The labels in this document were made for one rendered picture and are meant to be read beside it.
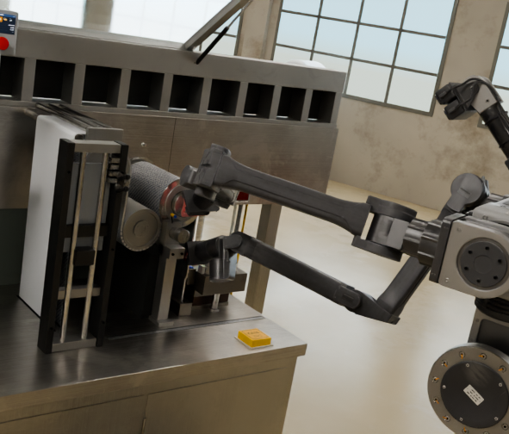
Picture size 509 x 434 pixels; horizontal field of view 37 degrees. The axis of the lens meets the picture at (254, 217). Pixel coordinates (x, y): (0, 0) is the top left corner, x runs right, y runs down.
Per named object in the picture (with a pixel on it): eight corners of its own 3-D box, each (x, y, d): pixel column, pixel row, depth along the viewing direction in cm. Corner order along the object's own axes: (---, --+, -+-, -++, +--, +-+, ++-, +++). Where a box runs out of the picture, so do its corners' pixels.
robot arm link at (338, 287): (377, 298, 197) (363, 293, 188) (368, 319, 197) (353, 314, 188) (248, 233, 219) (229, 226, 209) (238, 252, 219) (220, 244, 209)
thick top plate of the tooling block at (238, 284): (202, 295, 230) (205, 276, 228) (136, 251, 259) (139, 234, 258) (244, 291, 240) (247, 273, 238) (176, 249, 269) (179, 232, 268)
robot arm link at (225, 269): (255, 239, 216) (240, 233, 209) (257, 279, 213) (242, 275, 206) (218, 244, 222) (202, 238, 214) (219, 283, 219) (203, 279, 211)
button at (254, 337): (251, 348, 216) (252, 340, 215) (236, 337, 221) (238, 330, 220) (270, 344, 220) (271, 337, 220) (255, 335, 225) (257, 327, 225)
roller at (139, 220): (120, 251, 211) (126, 208, 208) (79, 222, 230) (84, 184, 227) (158, 248, 219) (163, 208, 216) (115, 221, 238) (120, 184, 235)
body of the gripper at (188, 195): (216, 213, 213) (230, 201, 207) (185, 214, 206) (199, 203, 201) (210, 191, 214) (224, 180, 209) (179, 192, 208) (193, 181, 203)
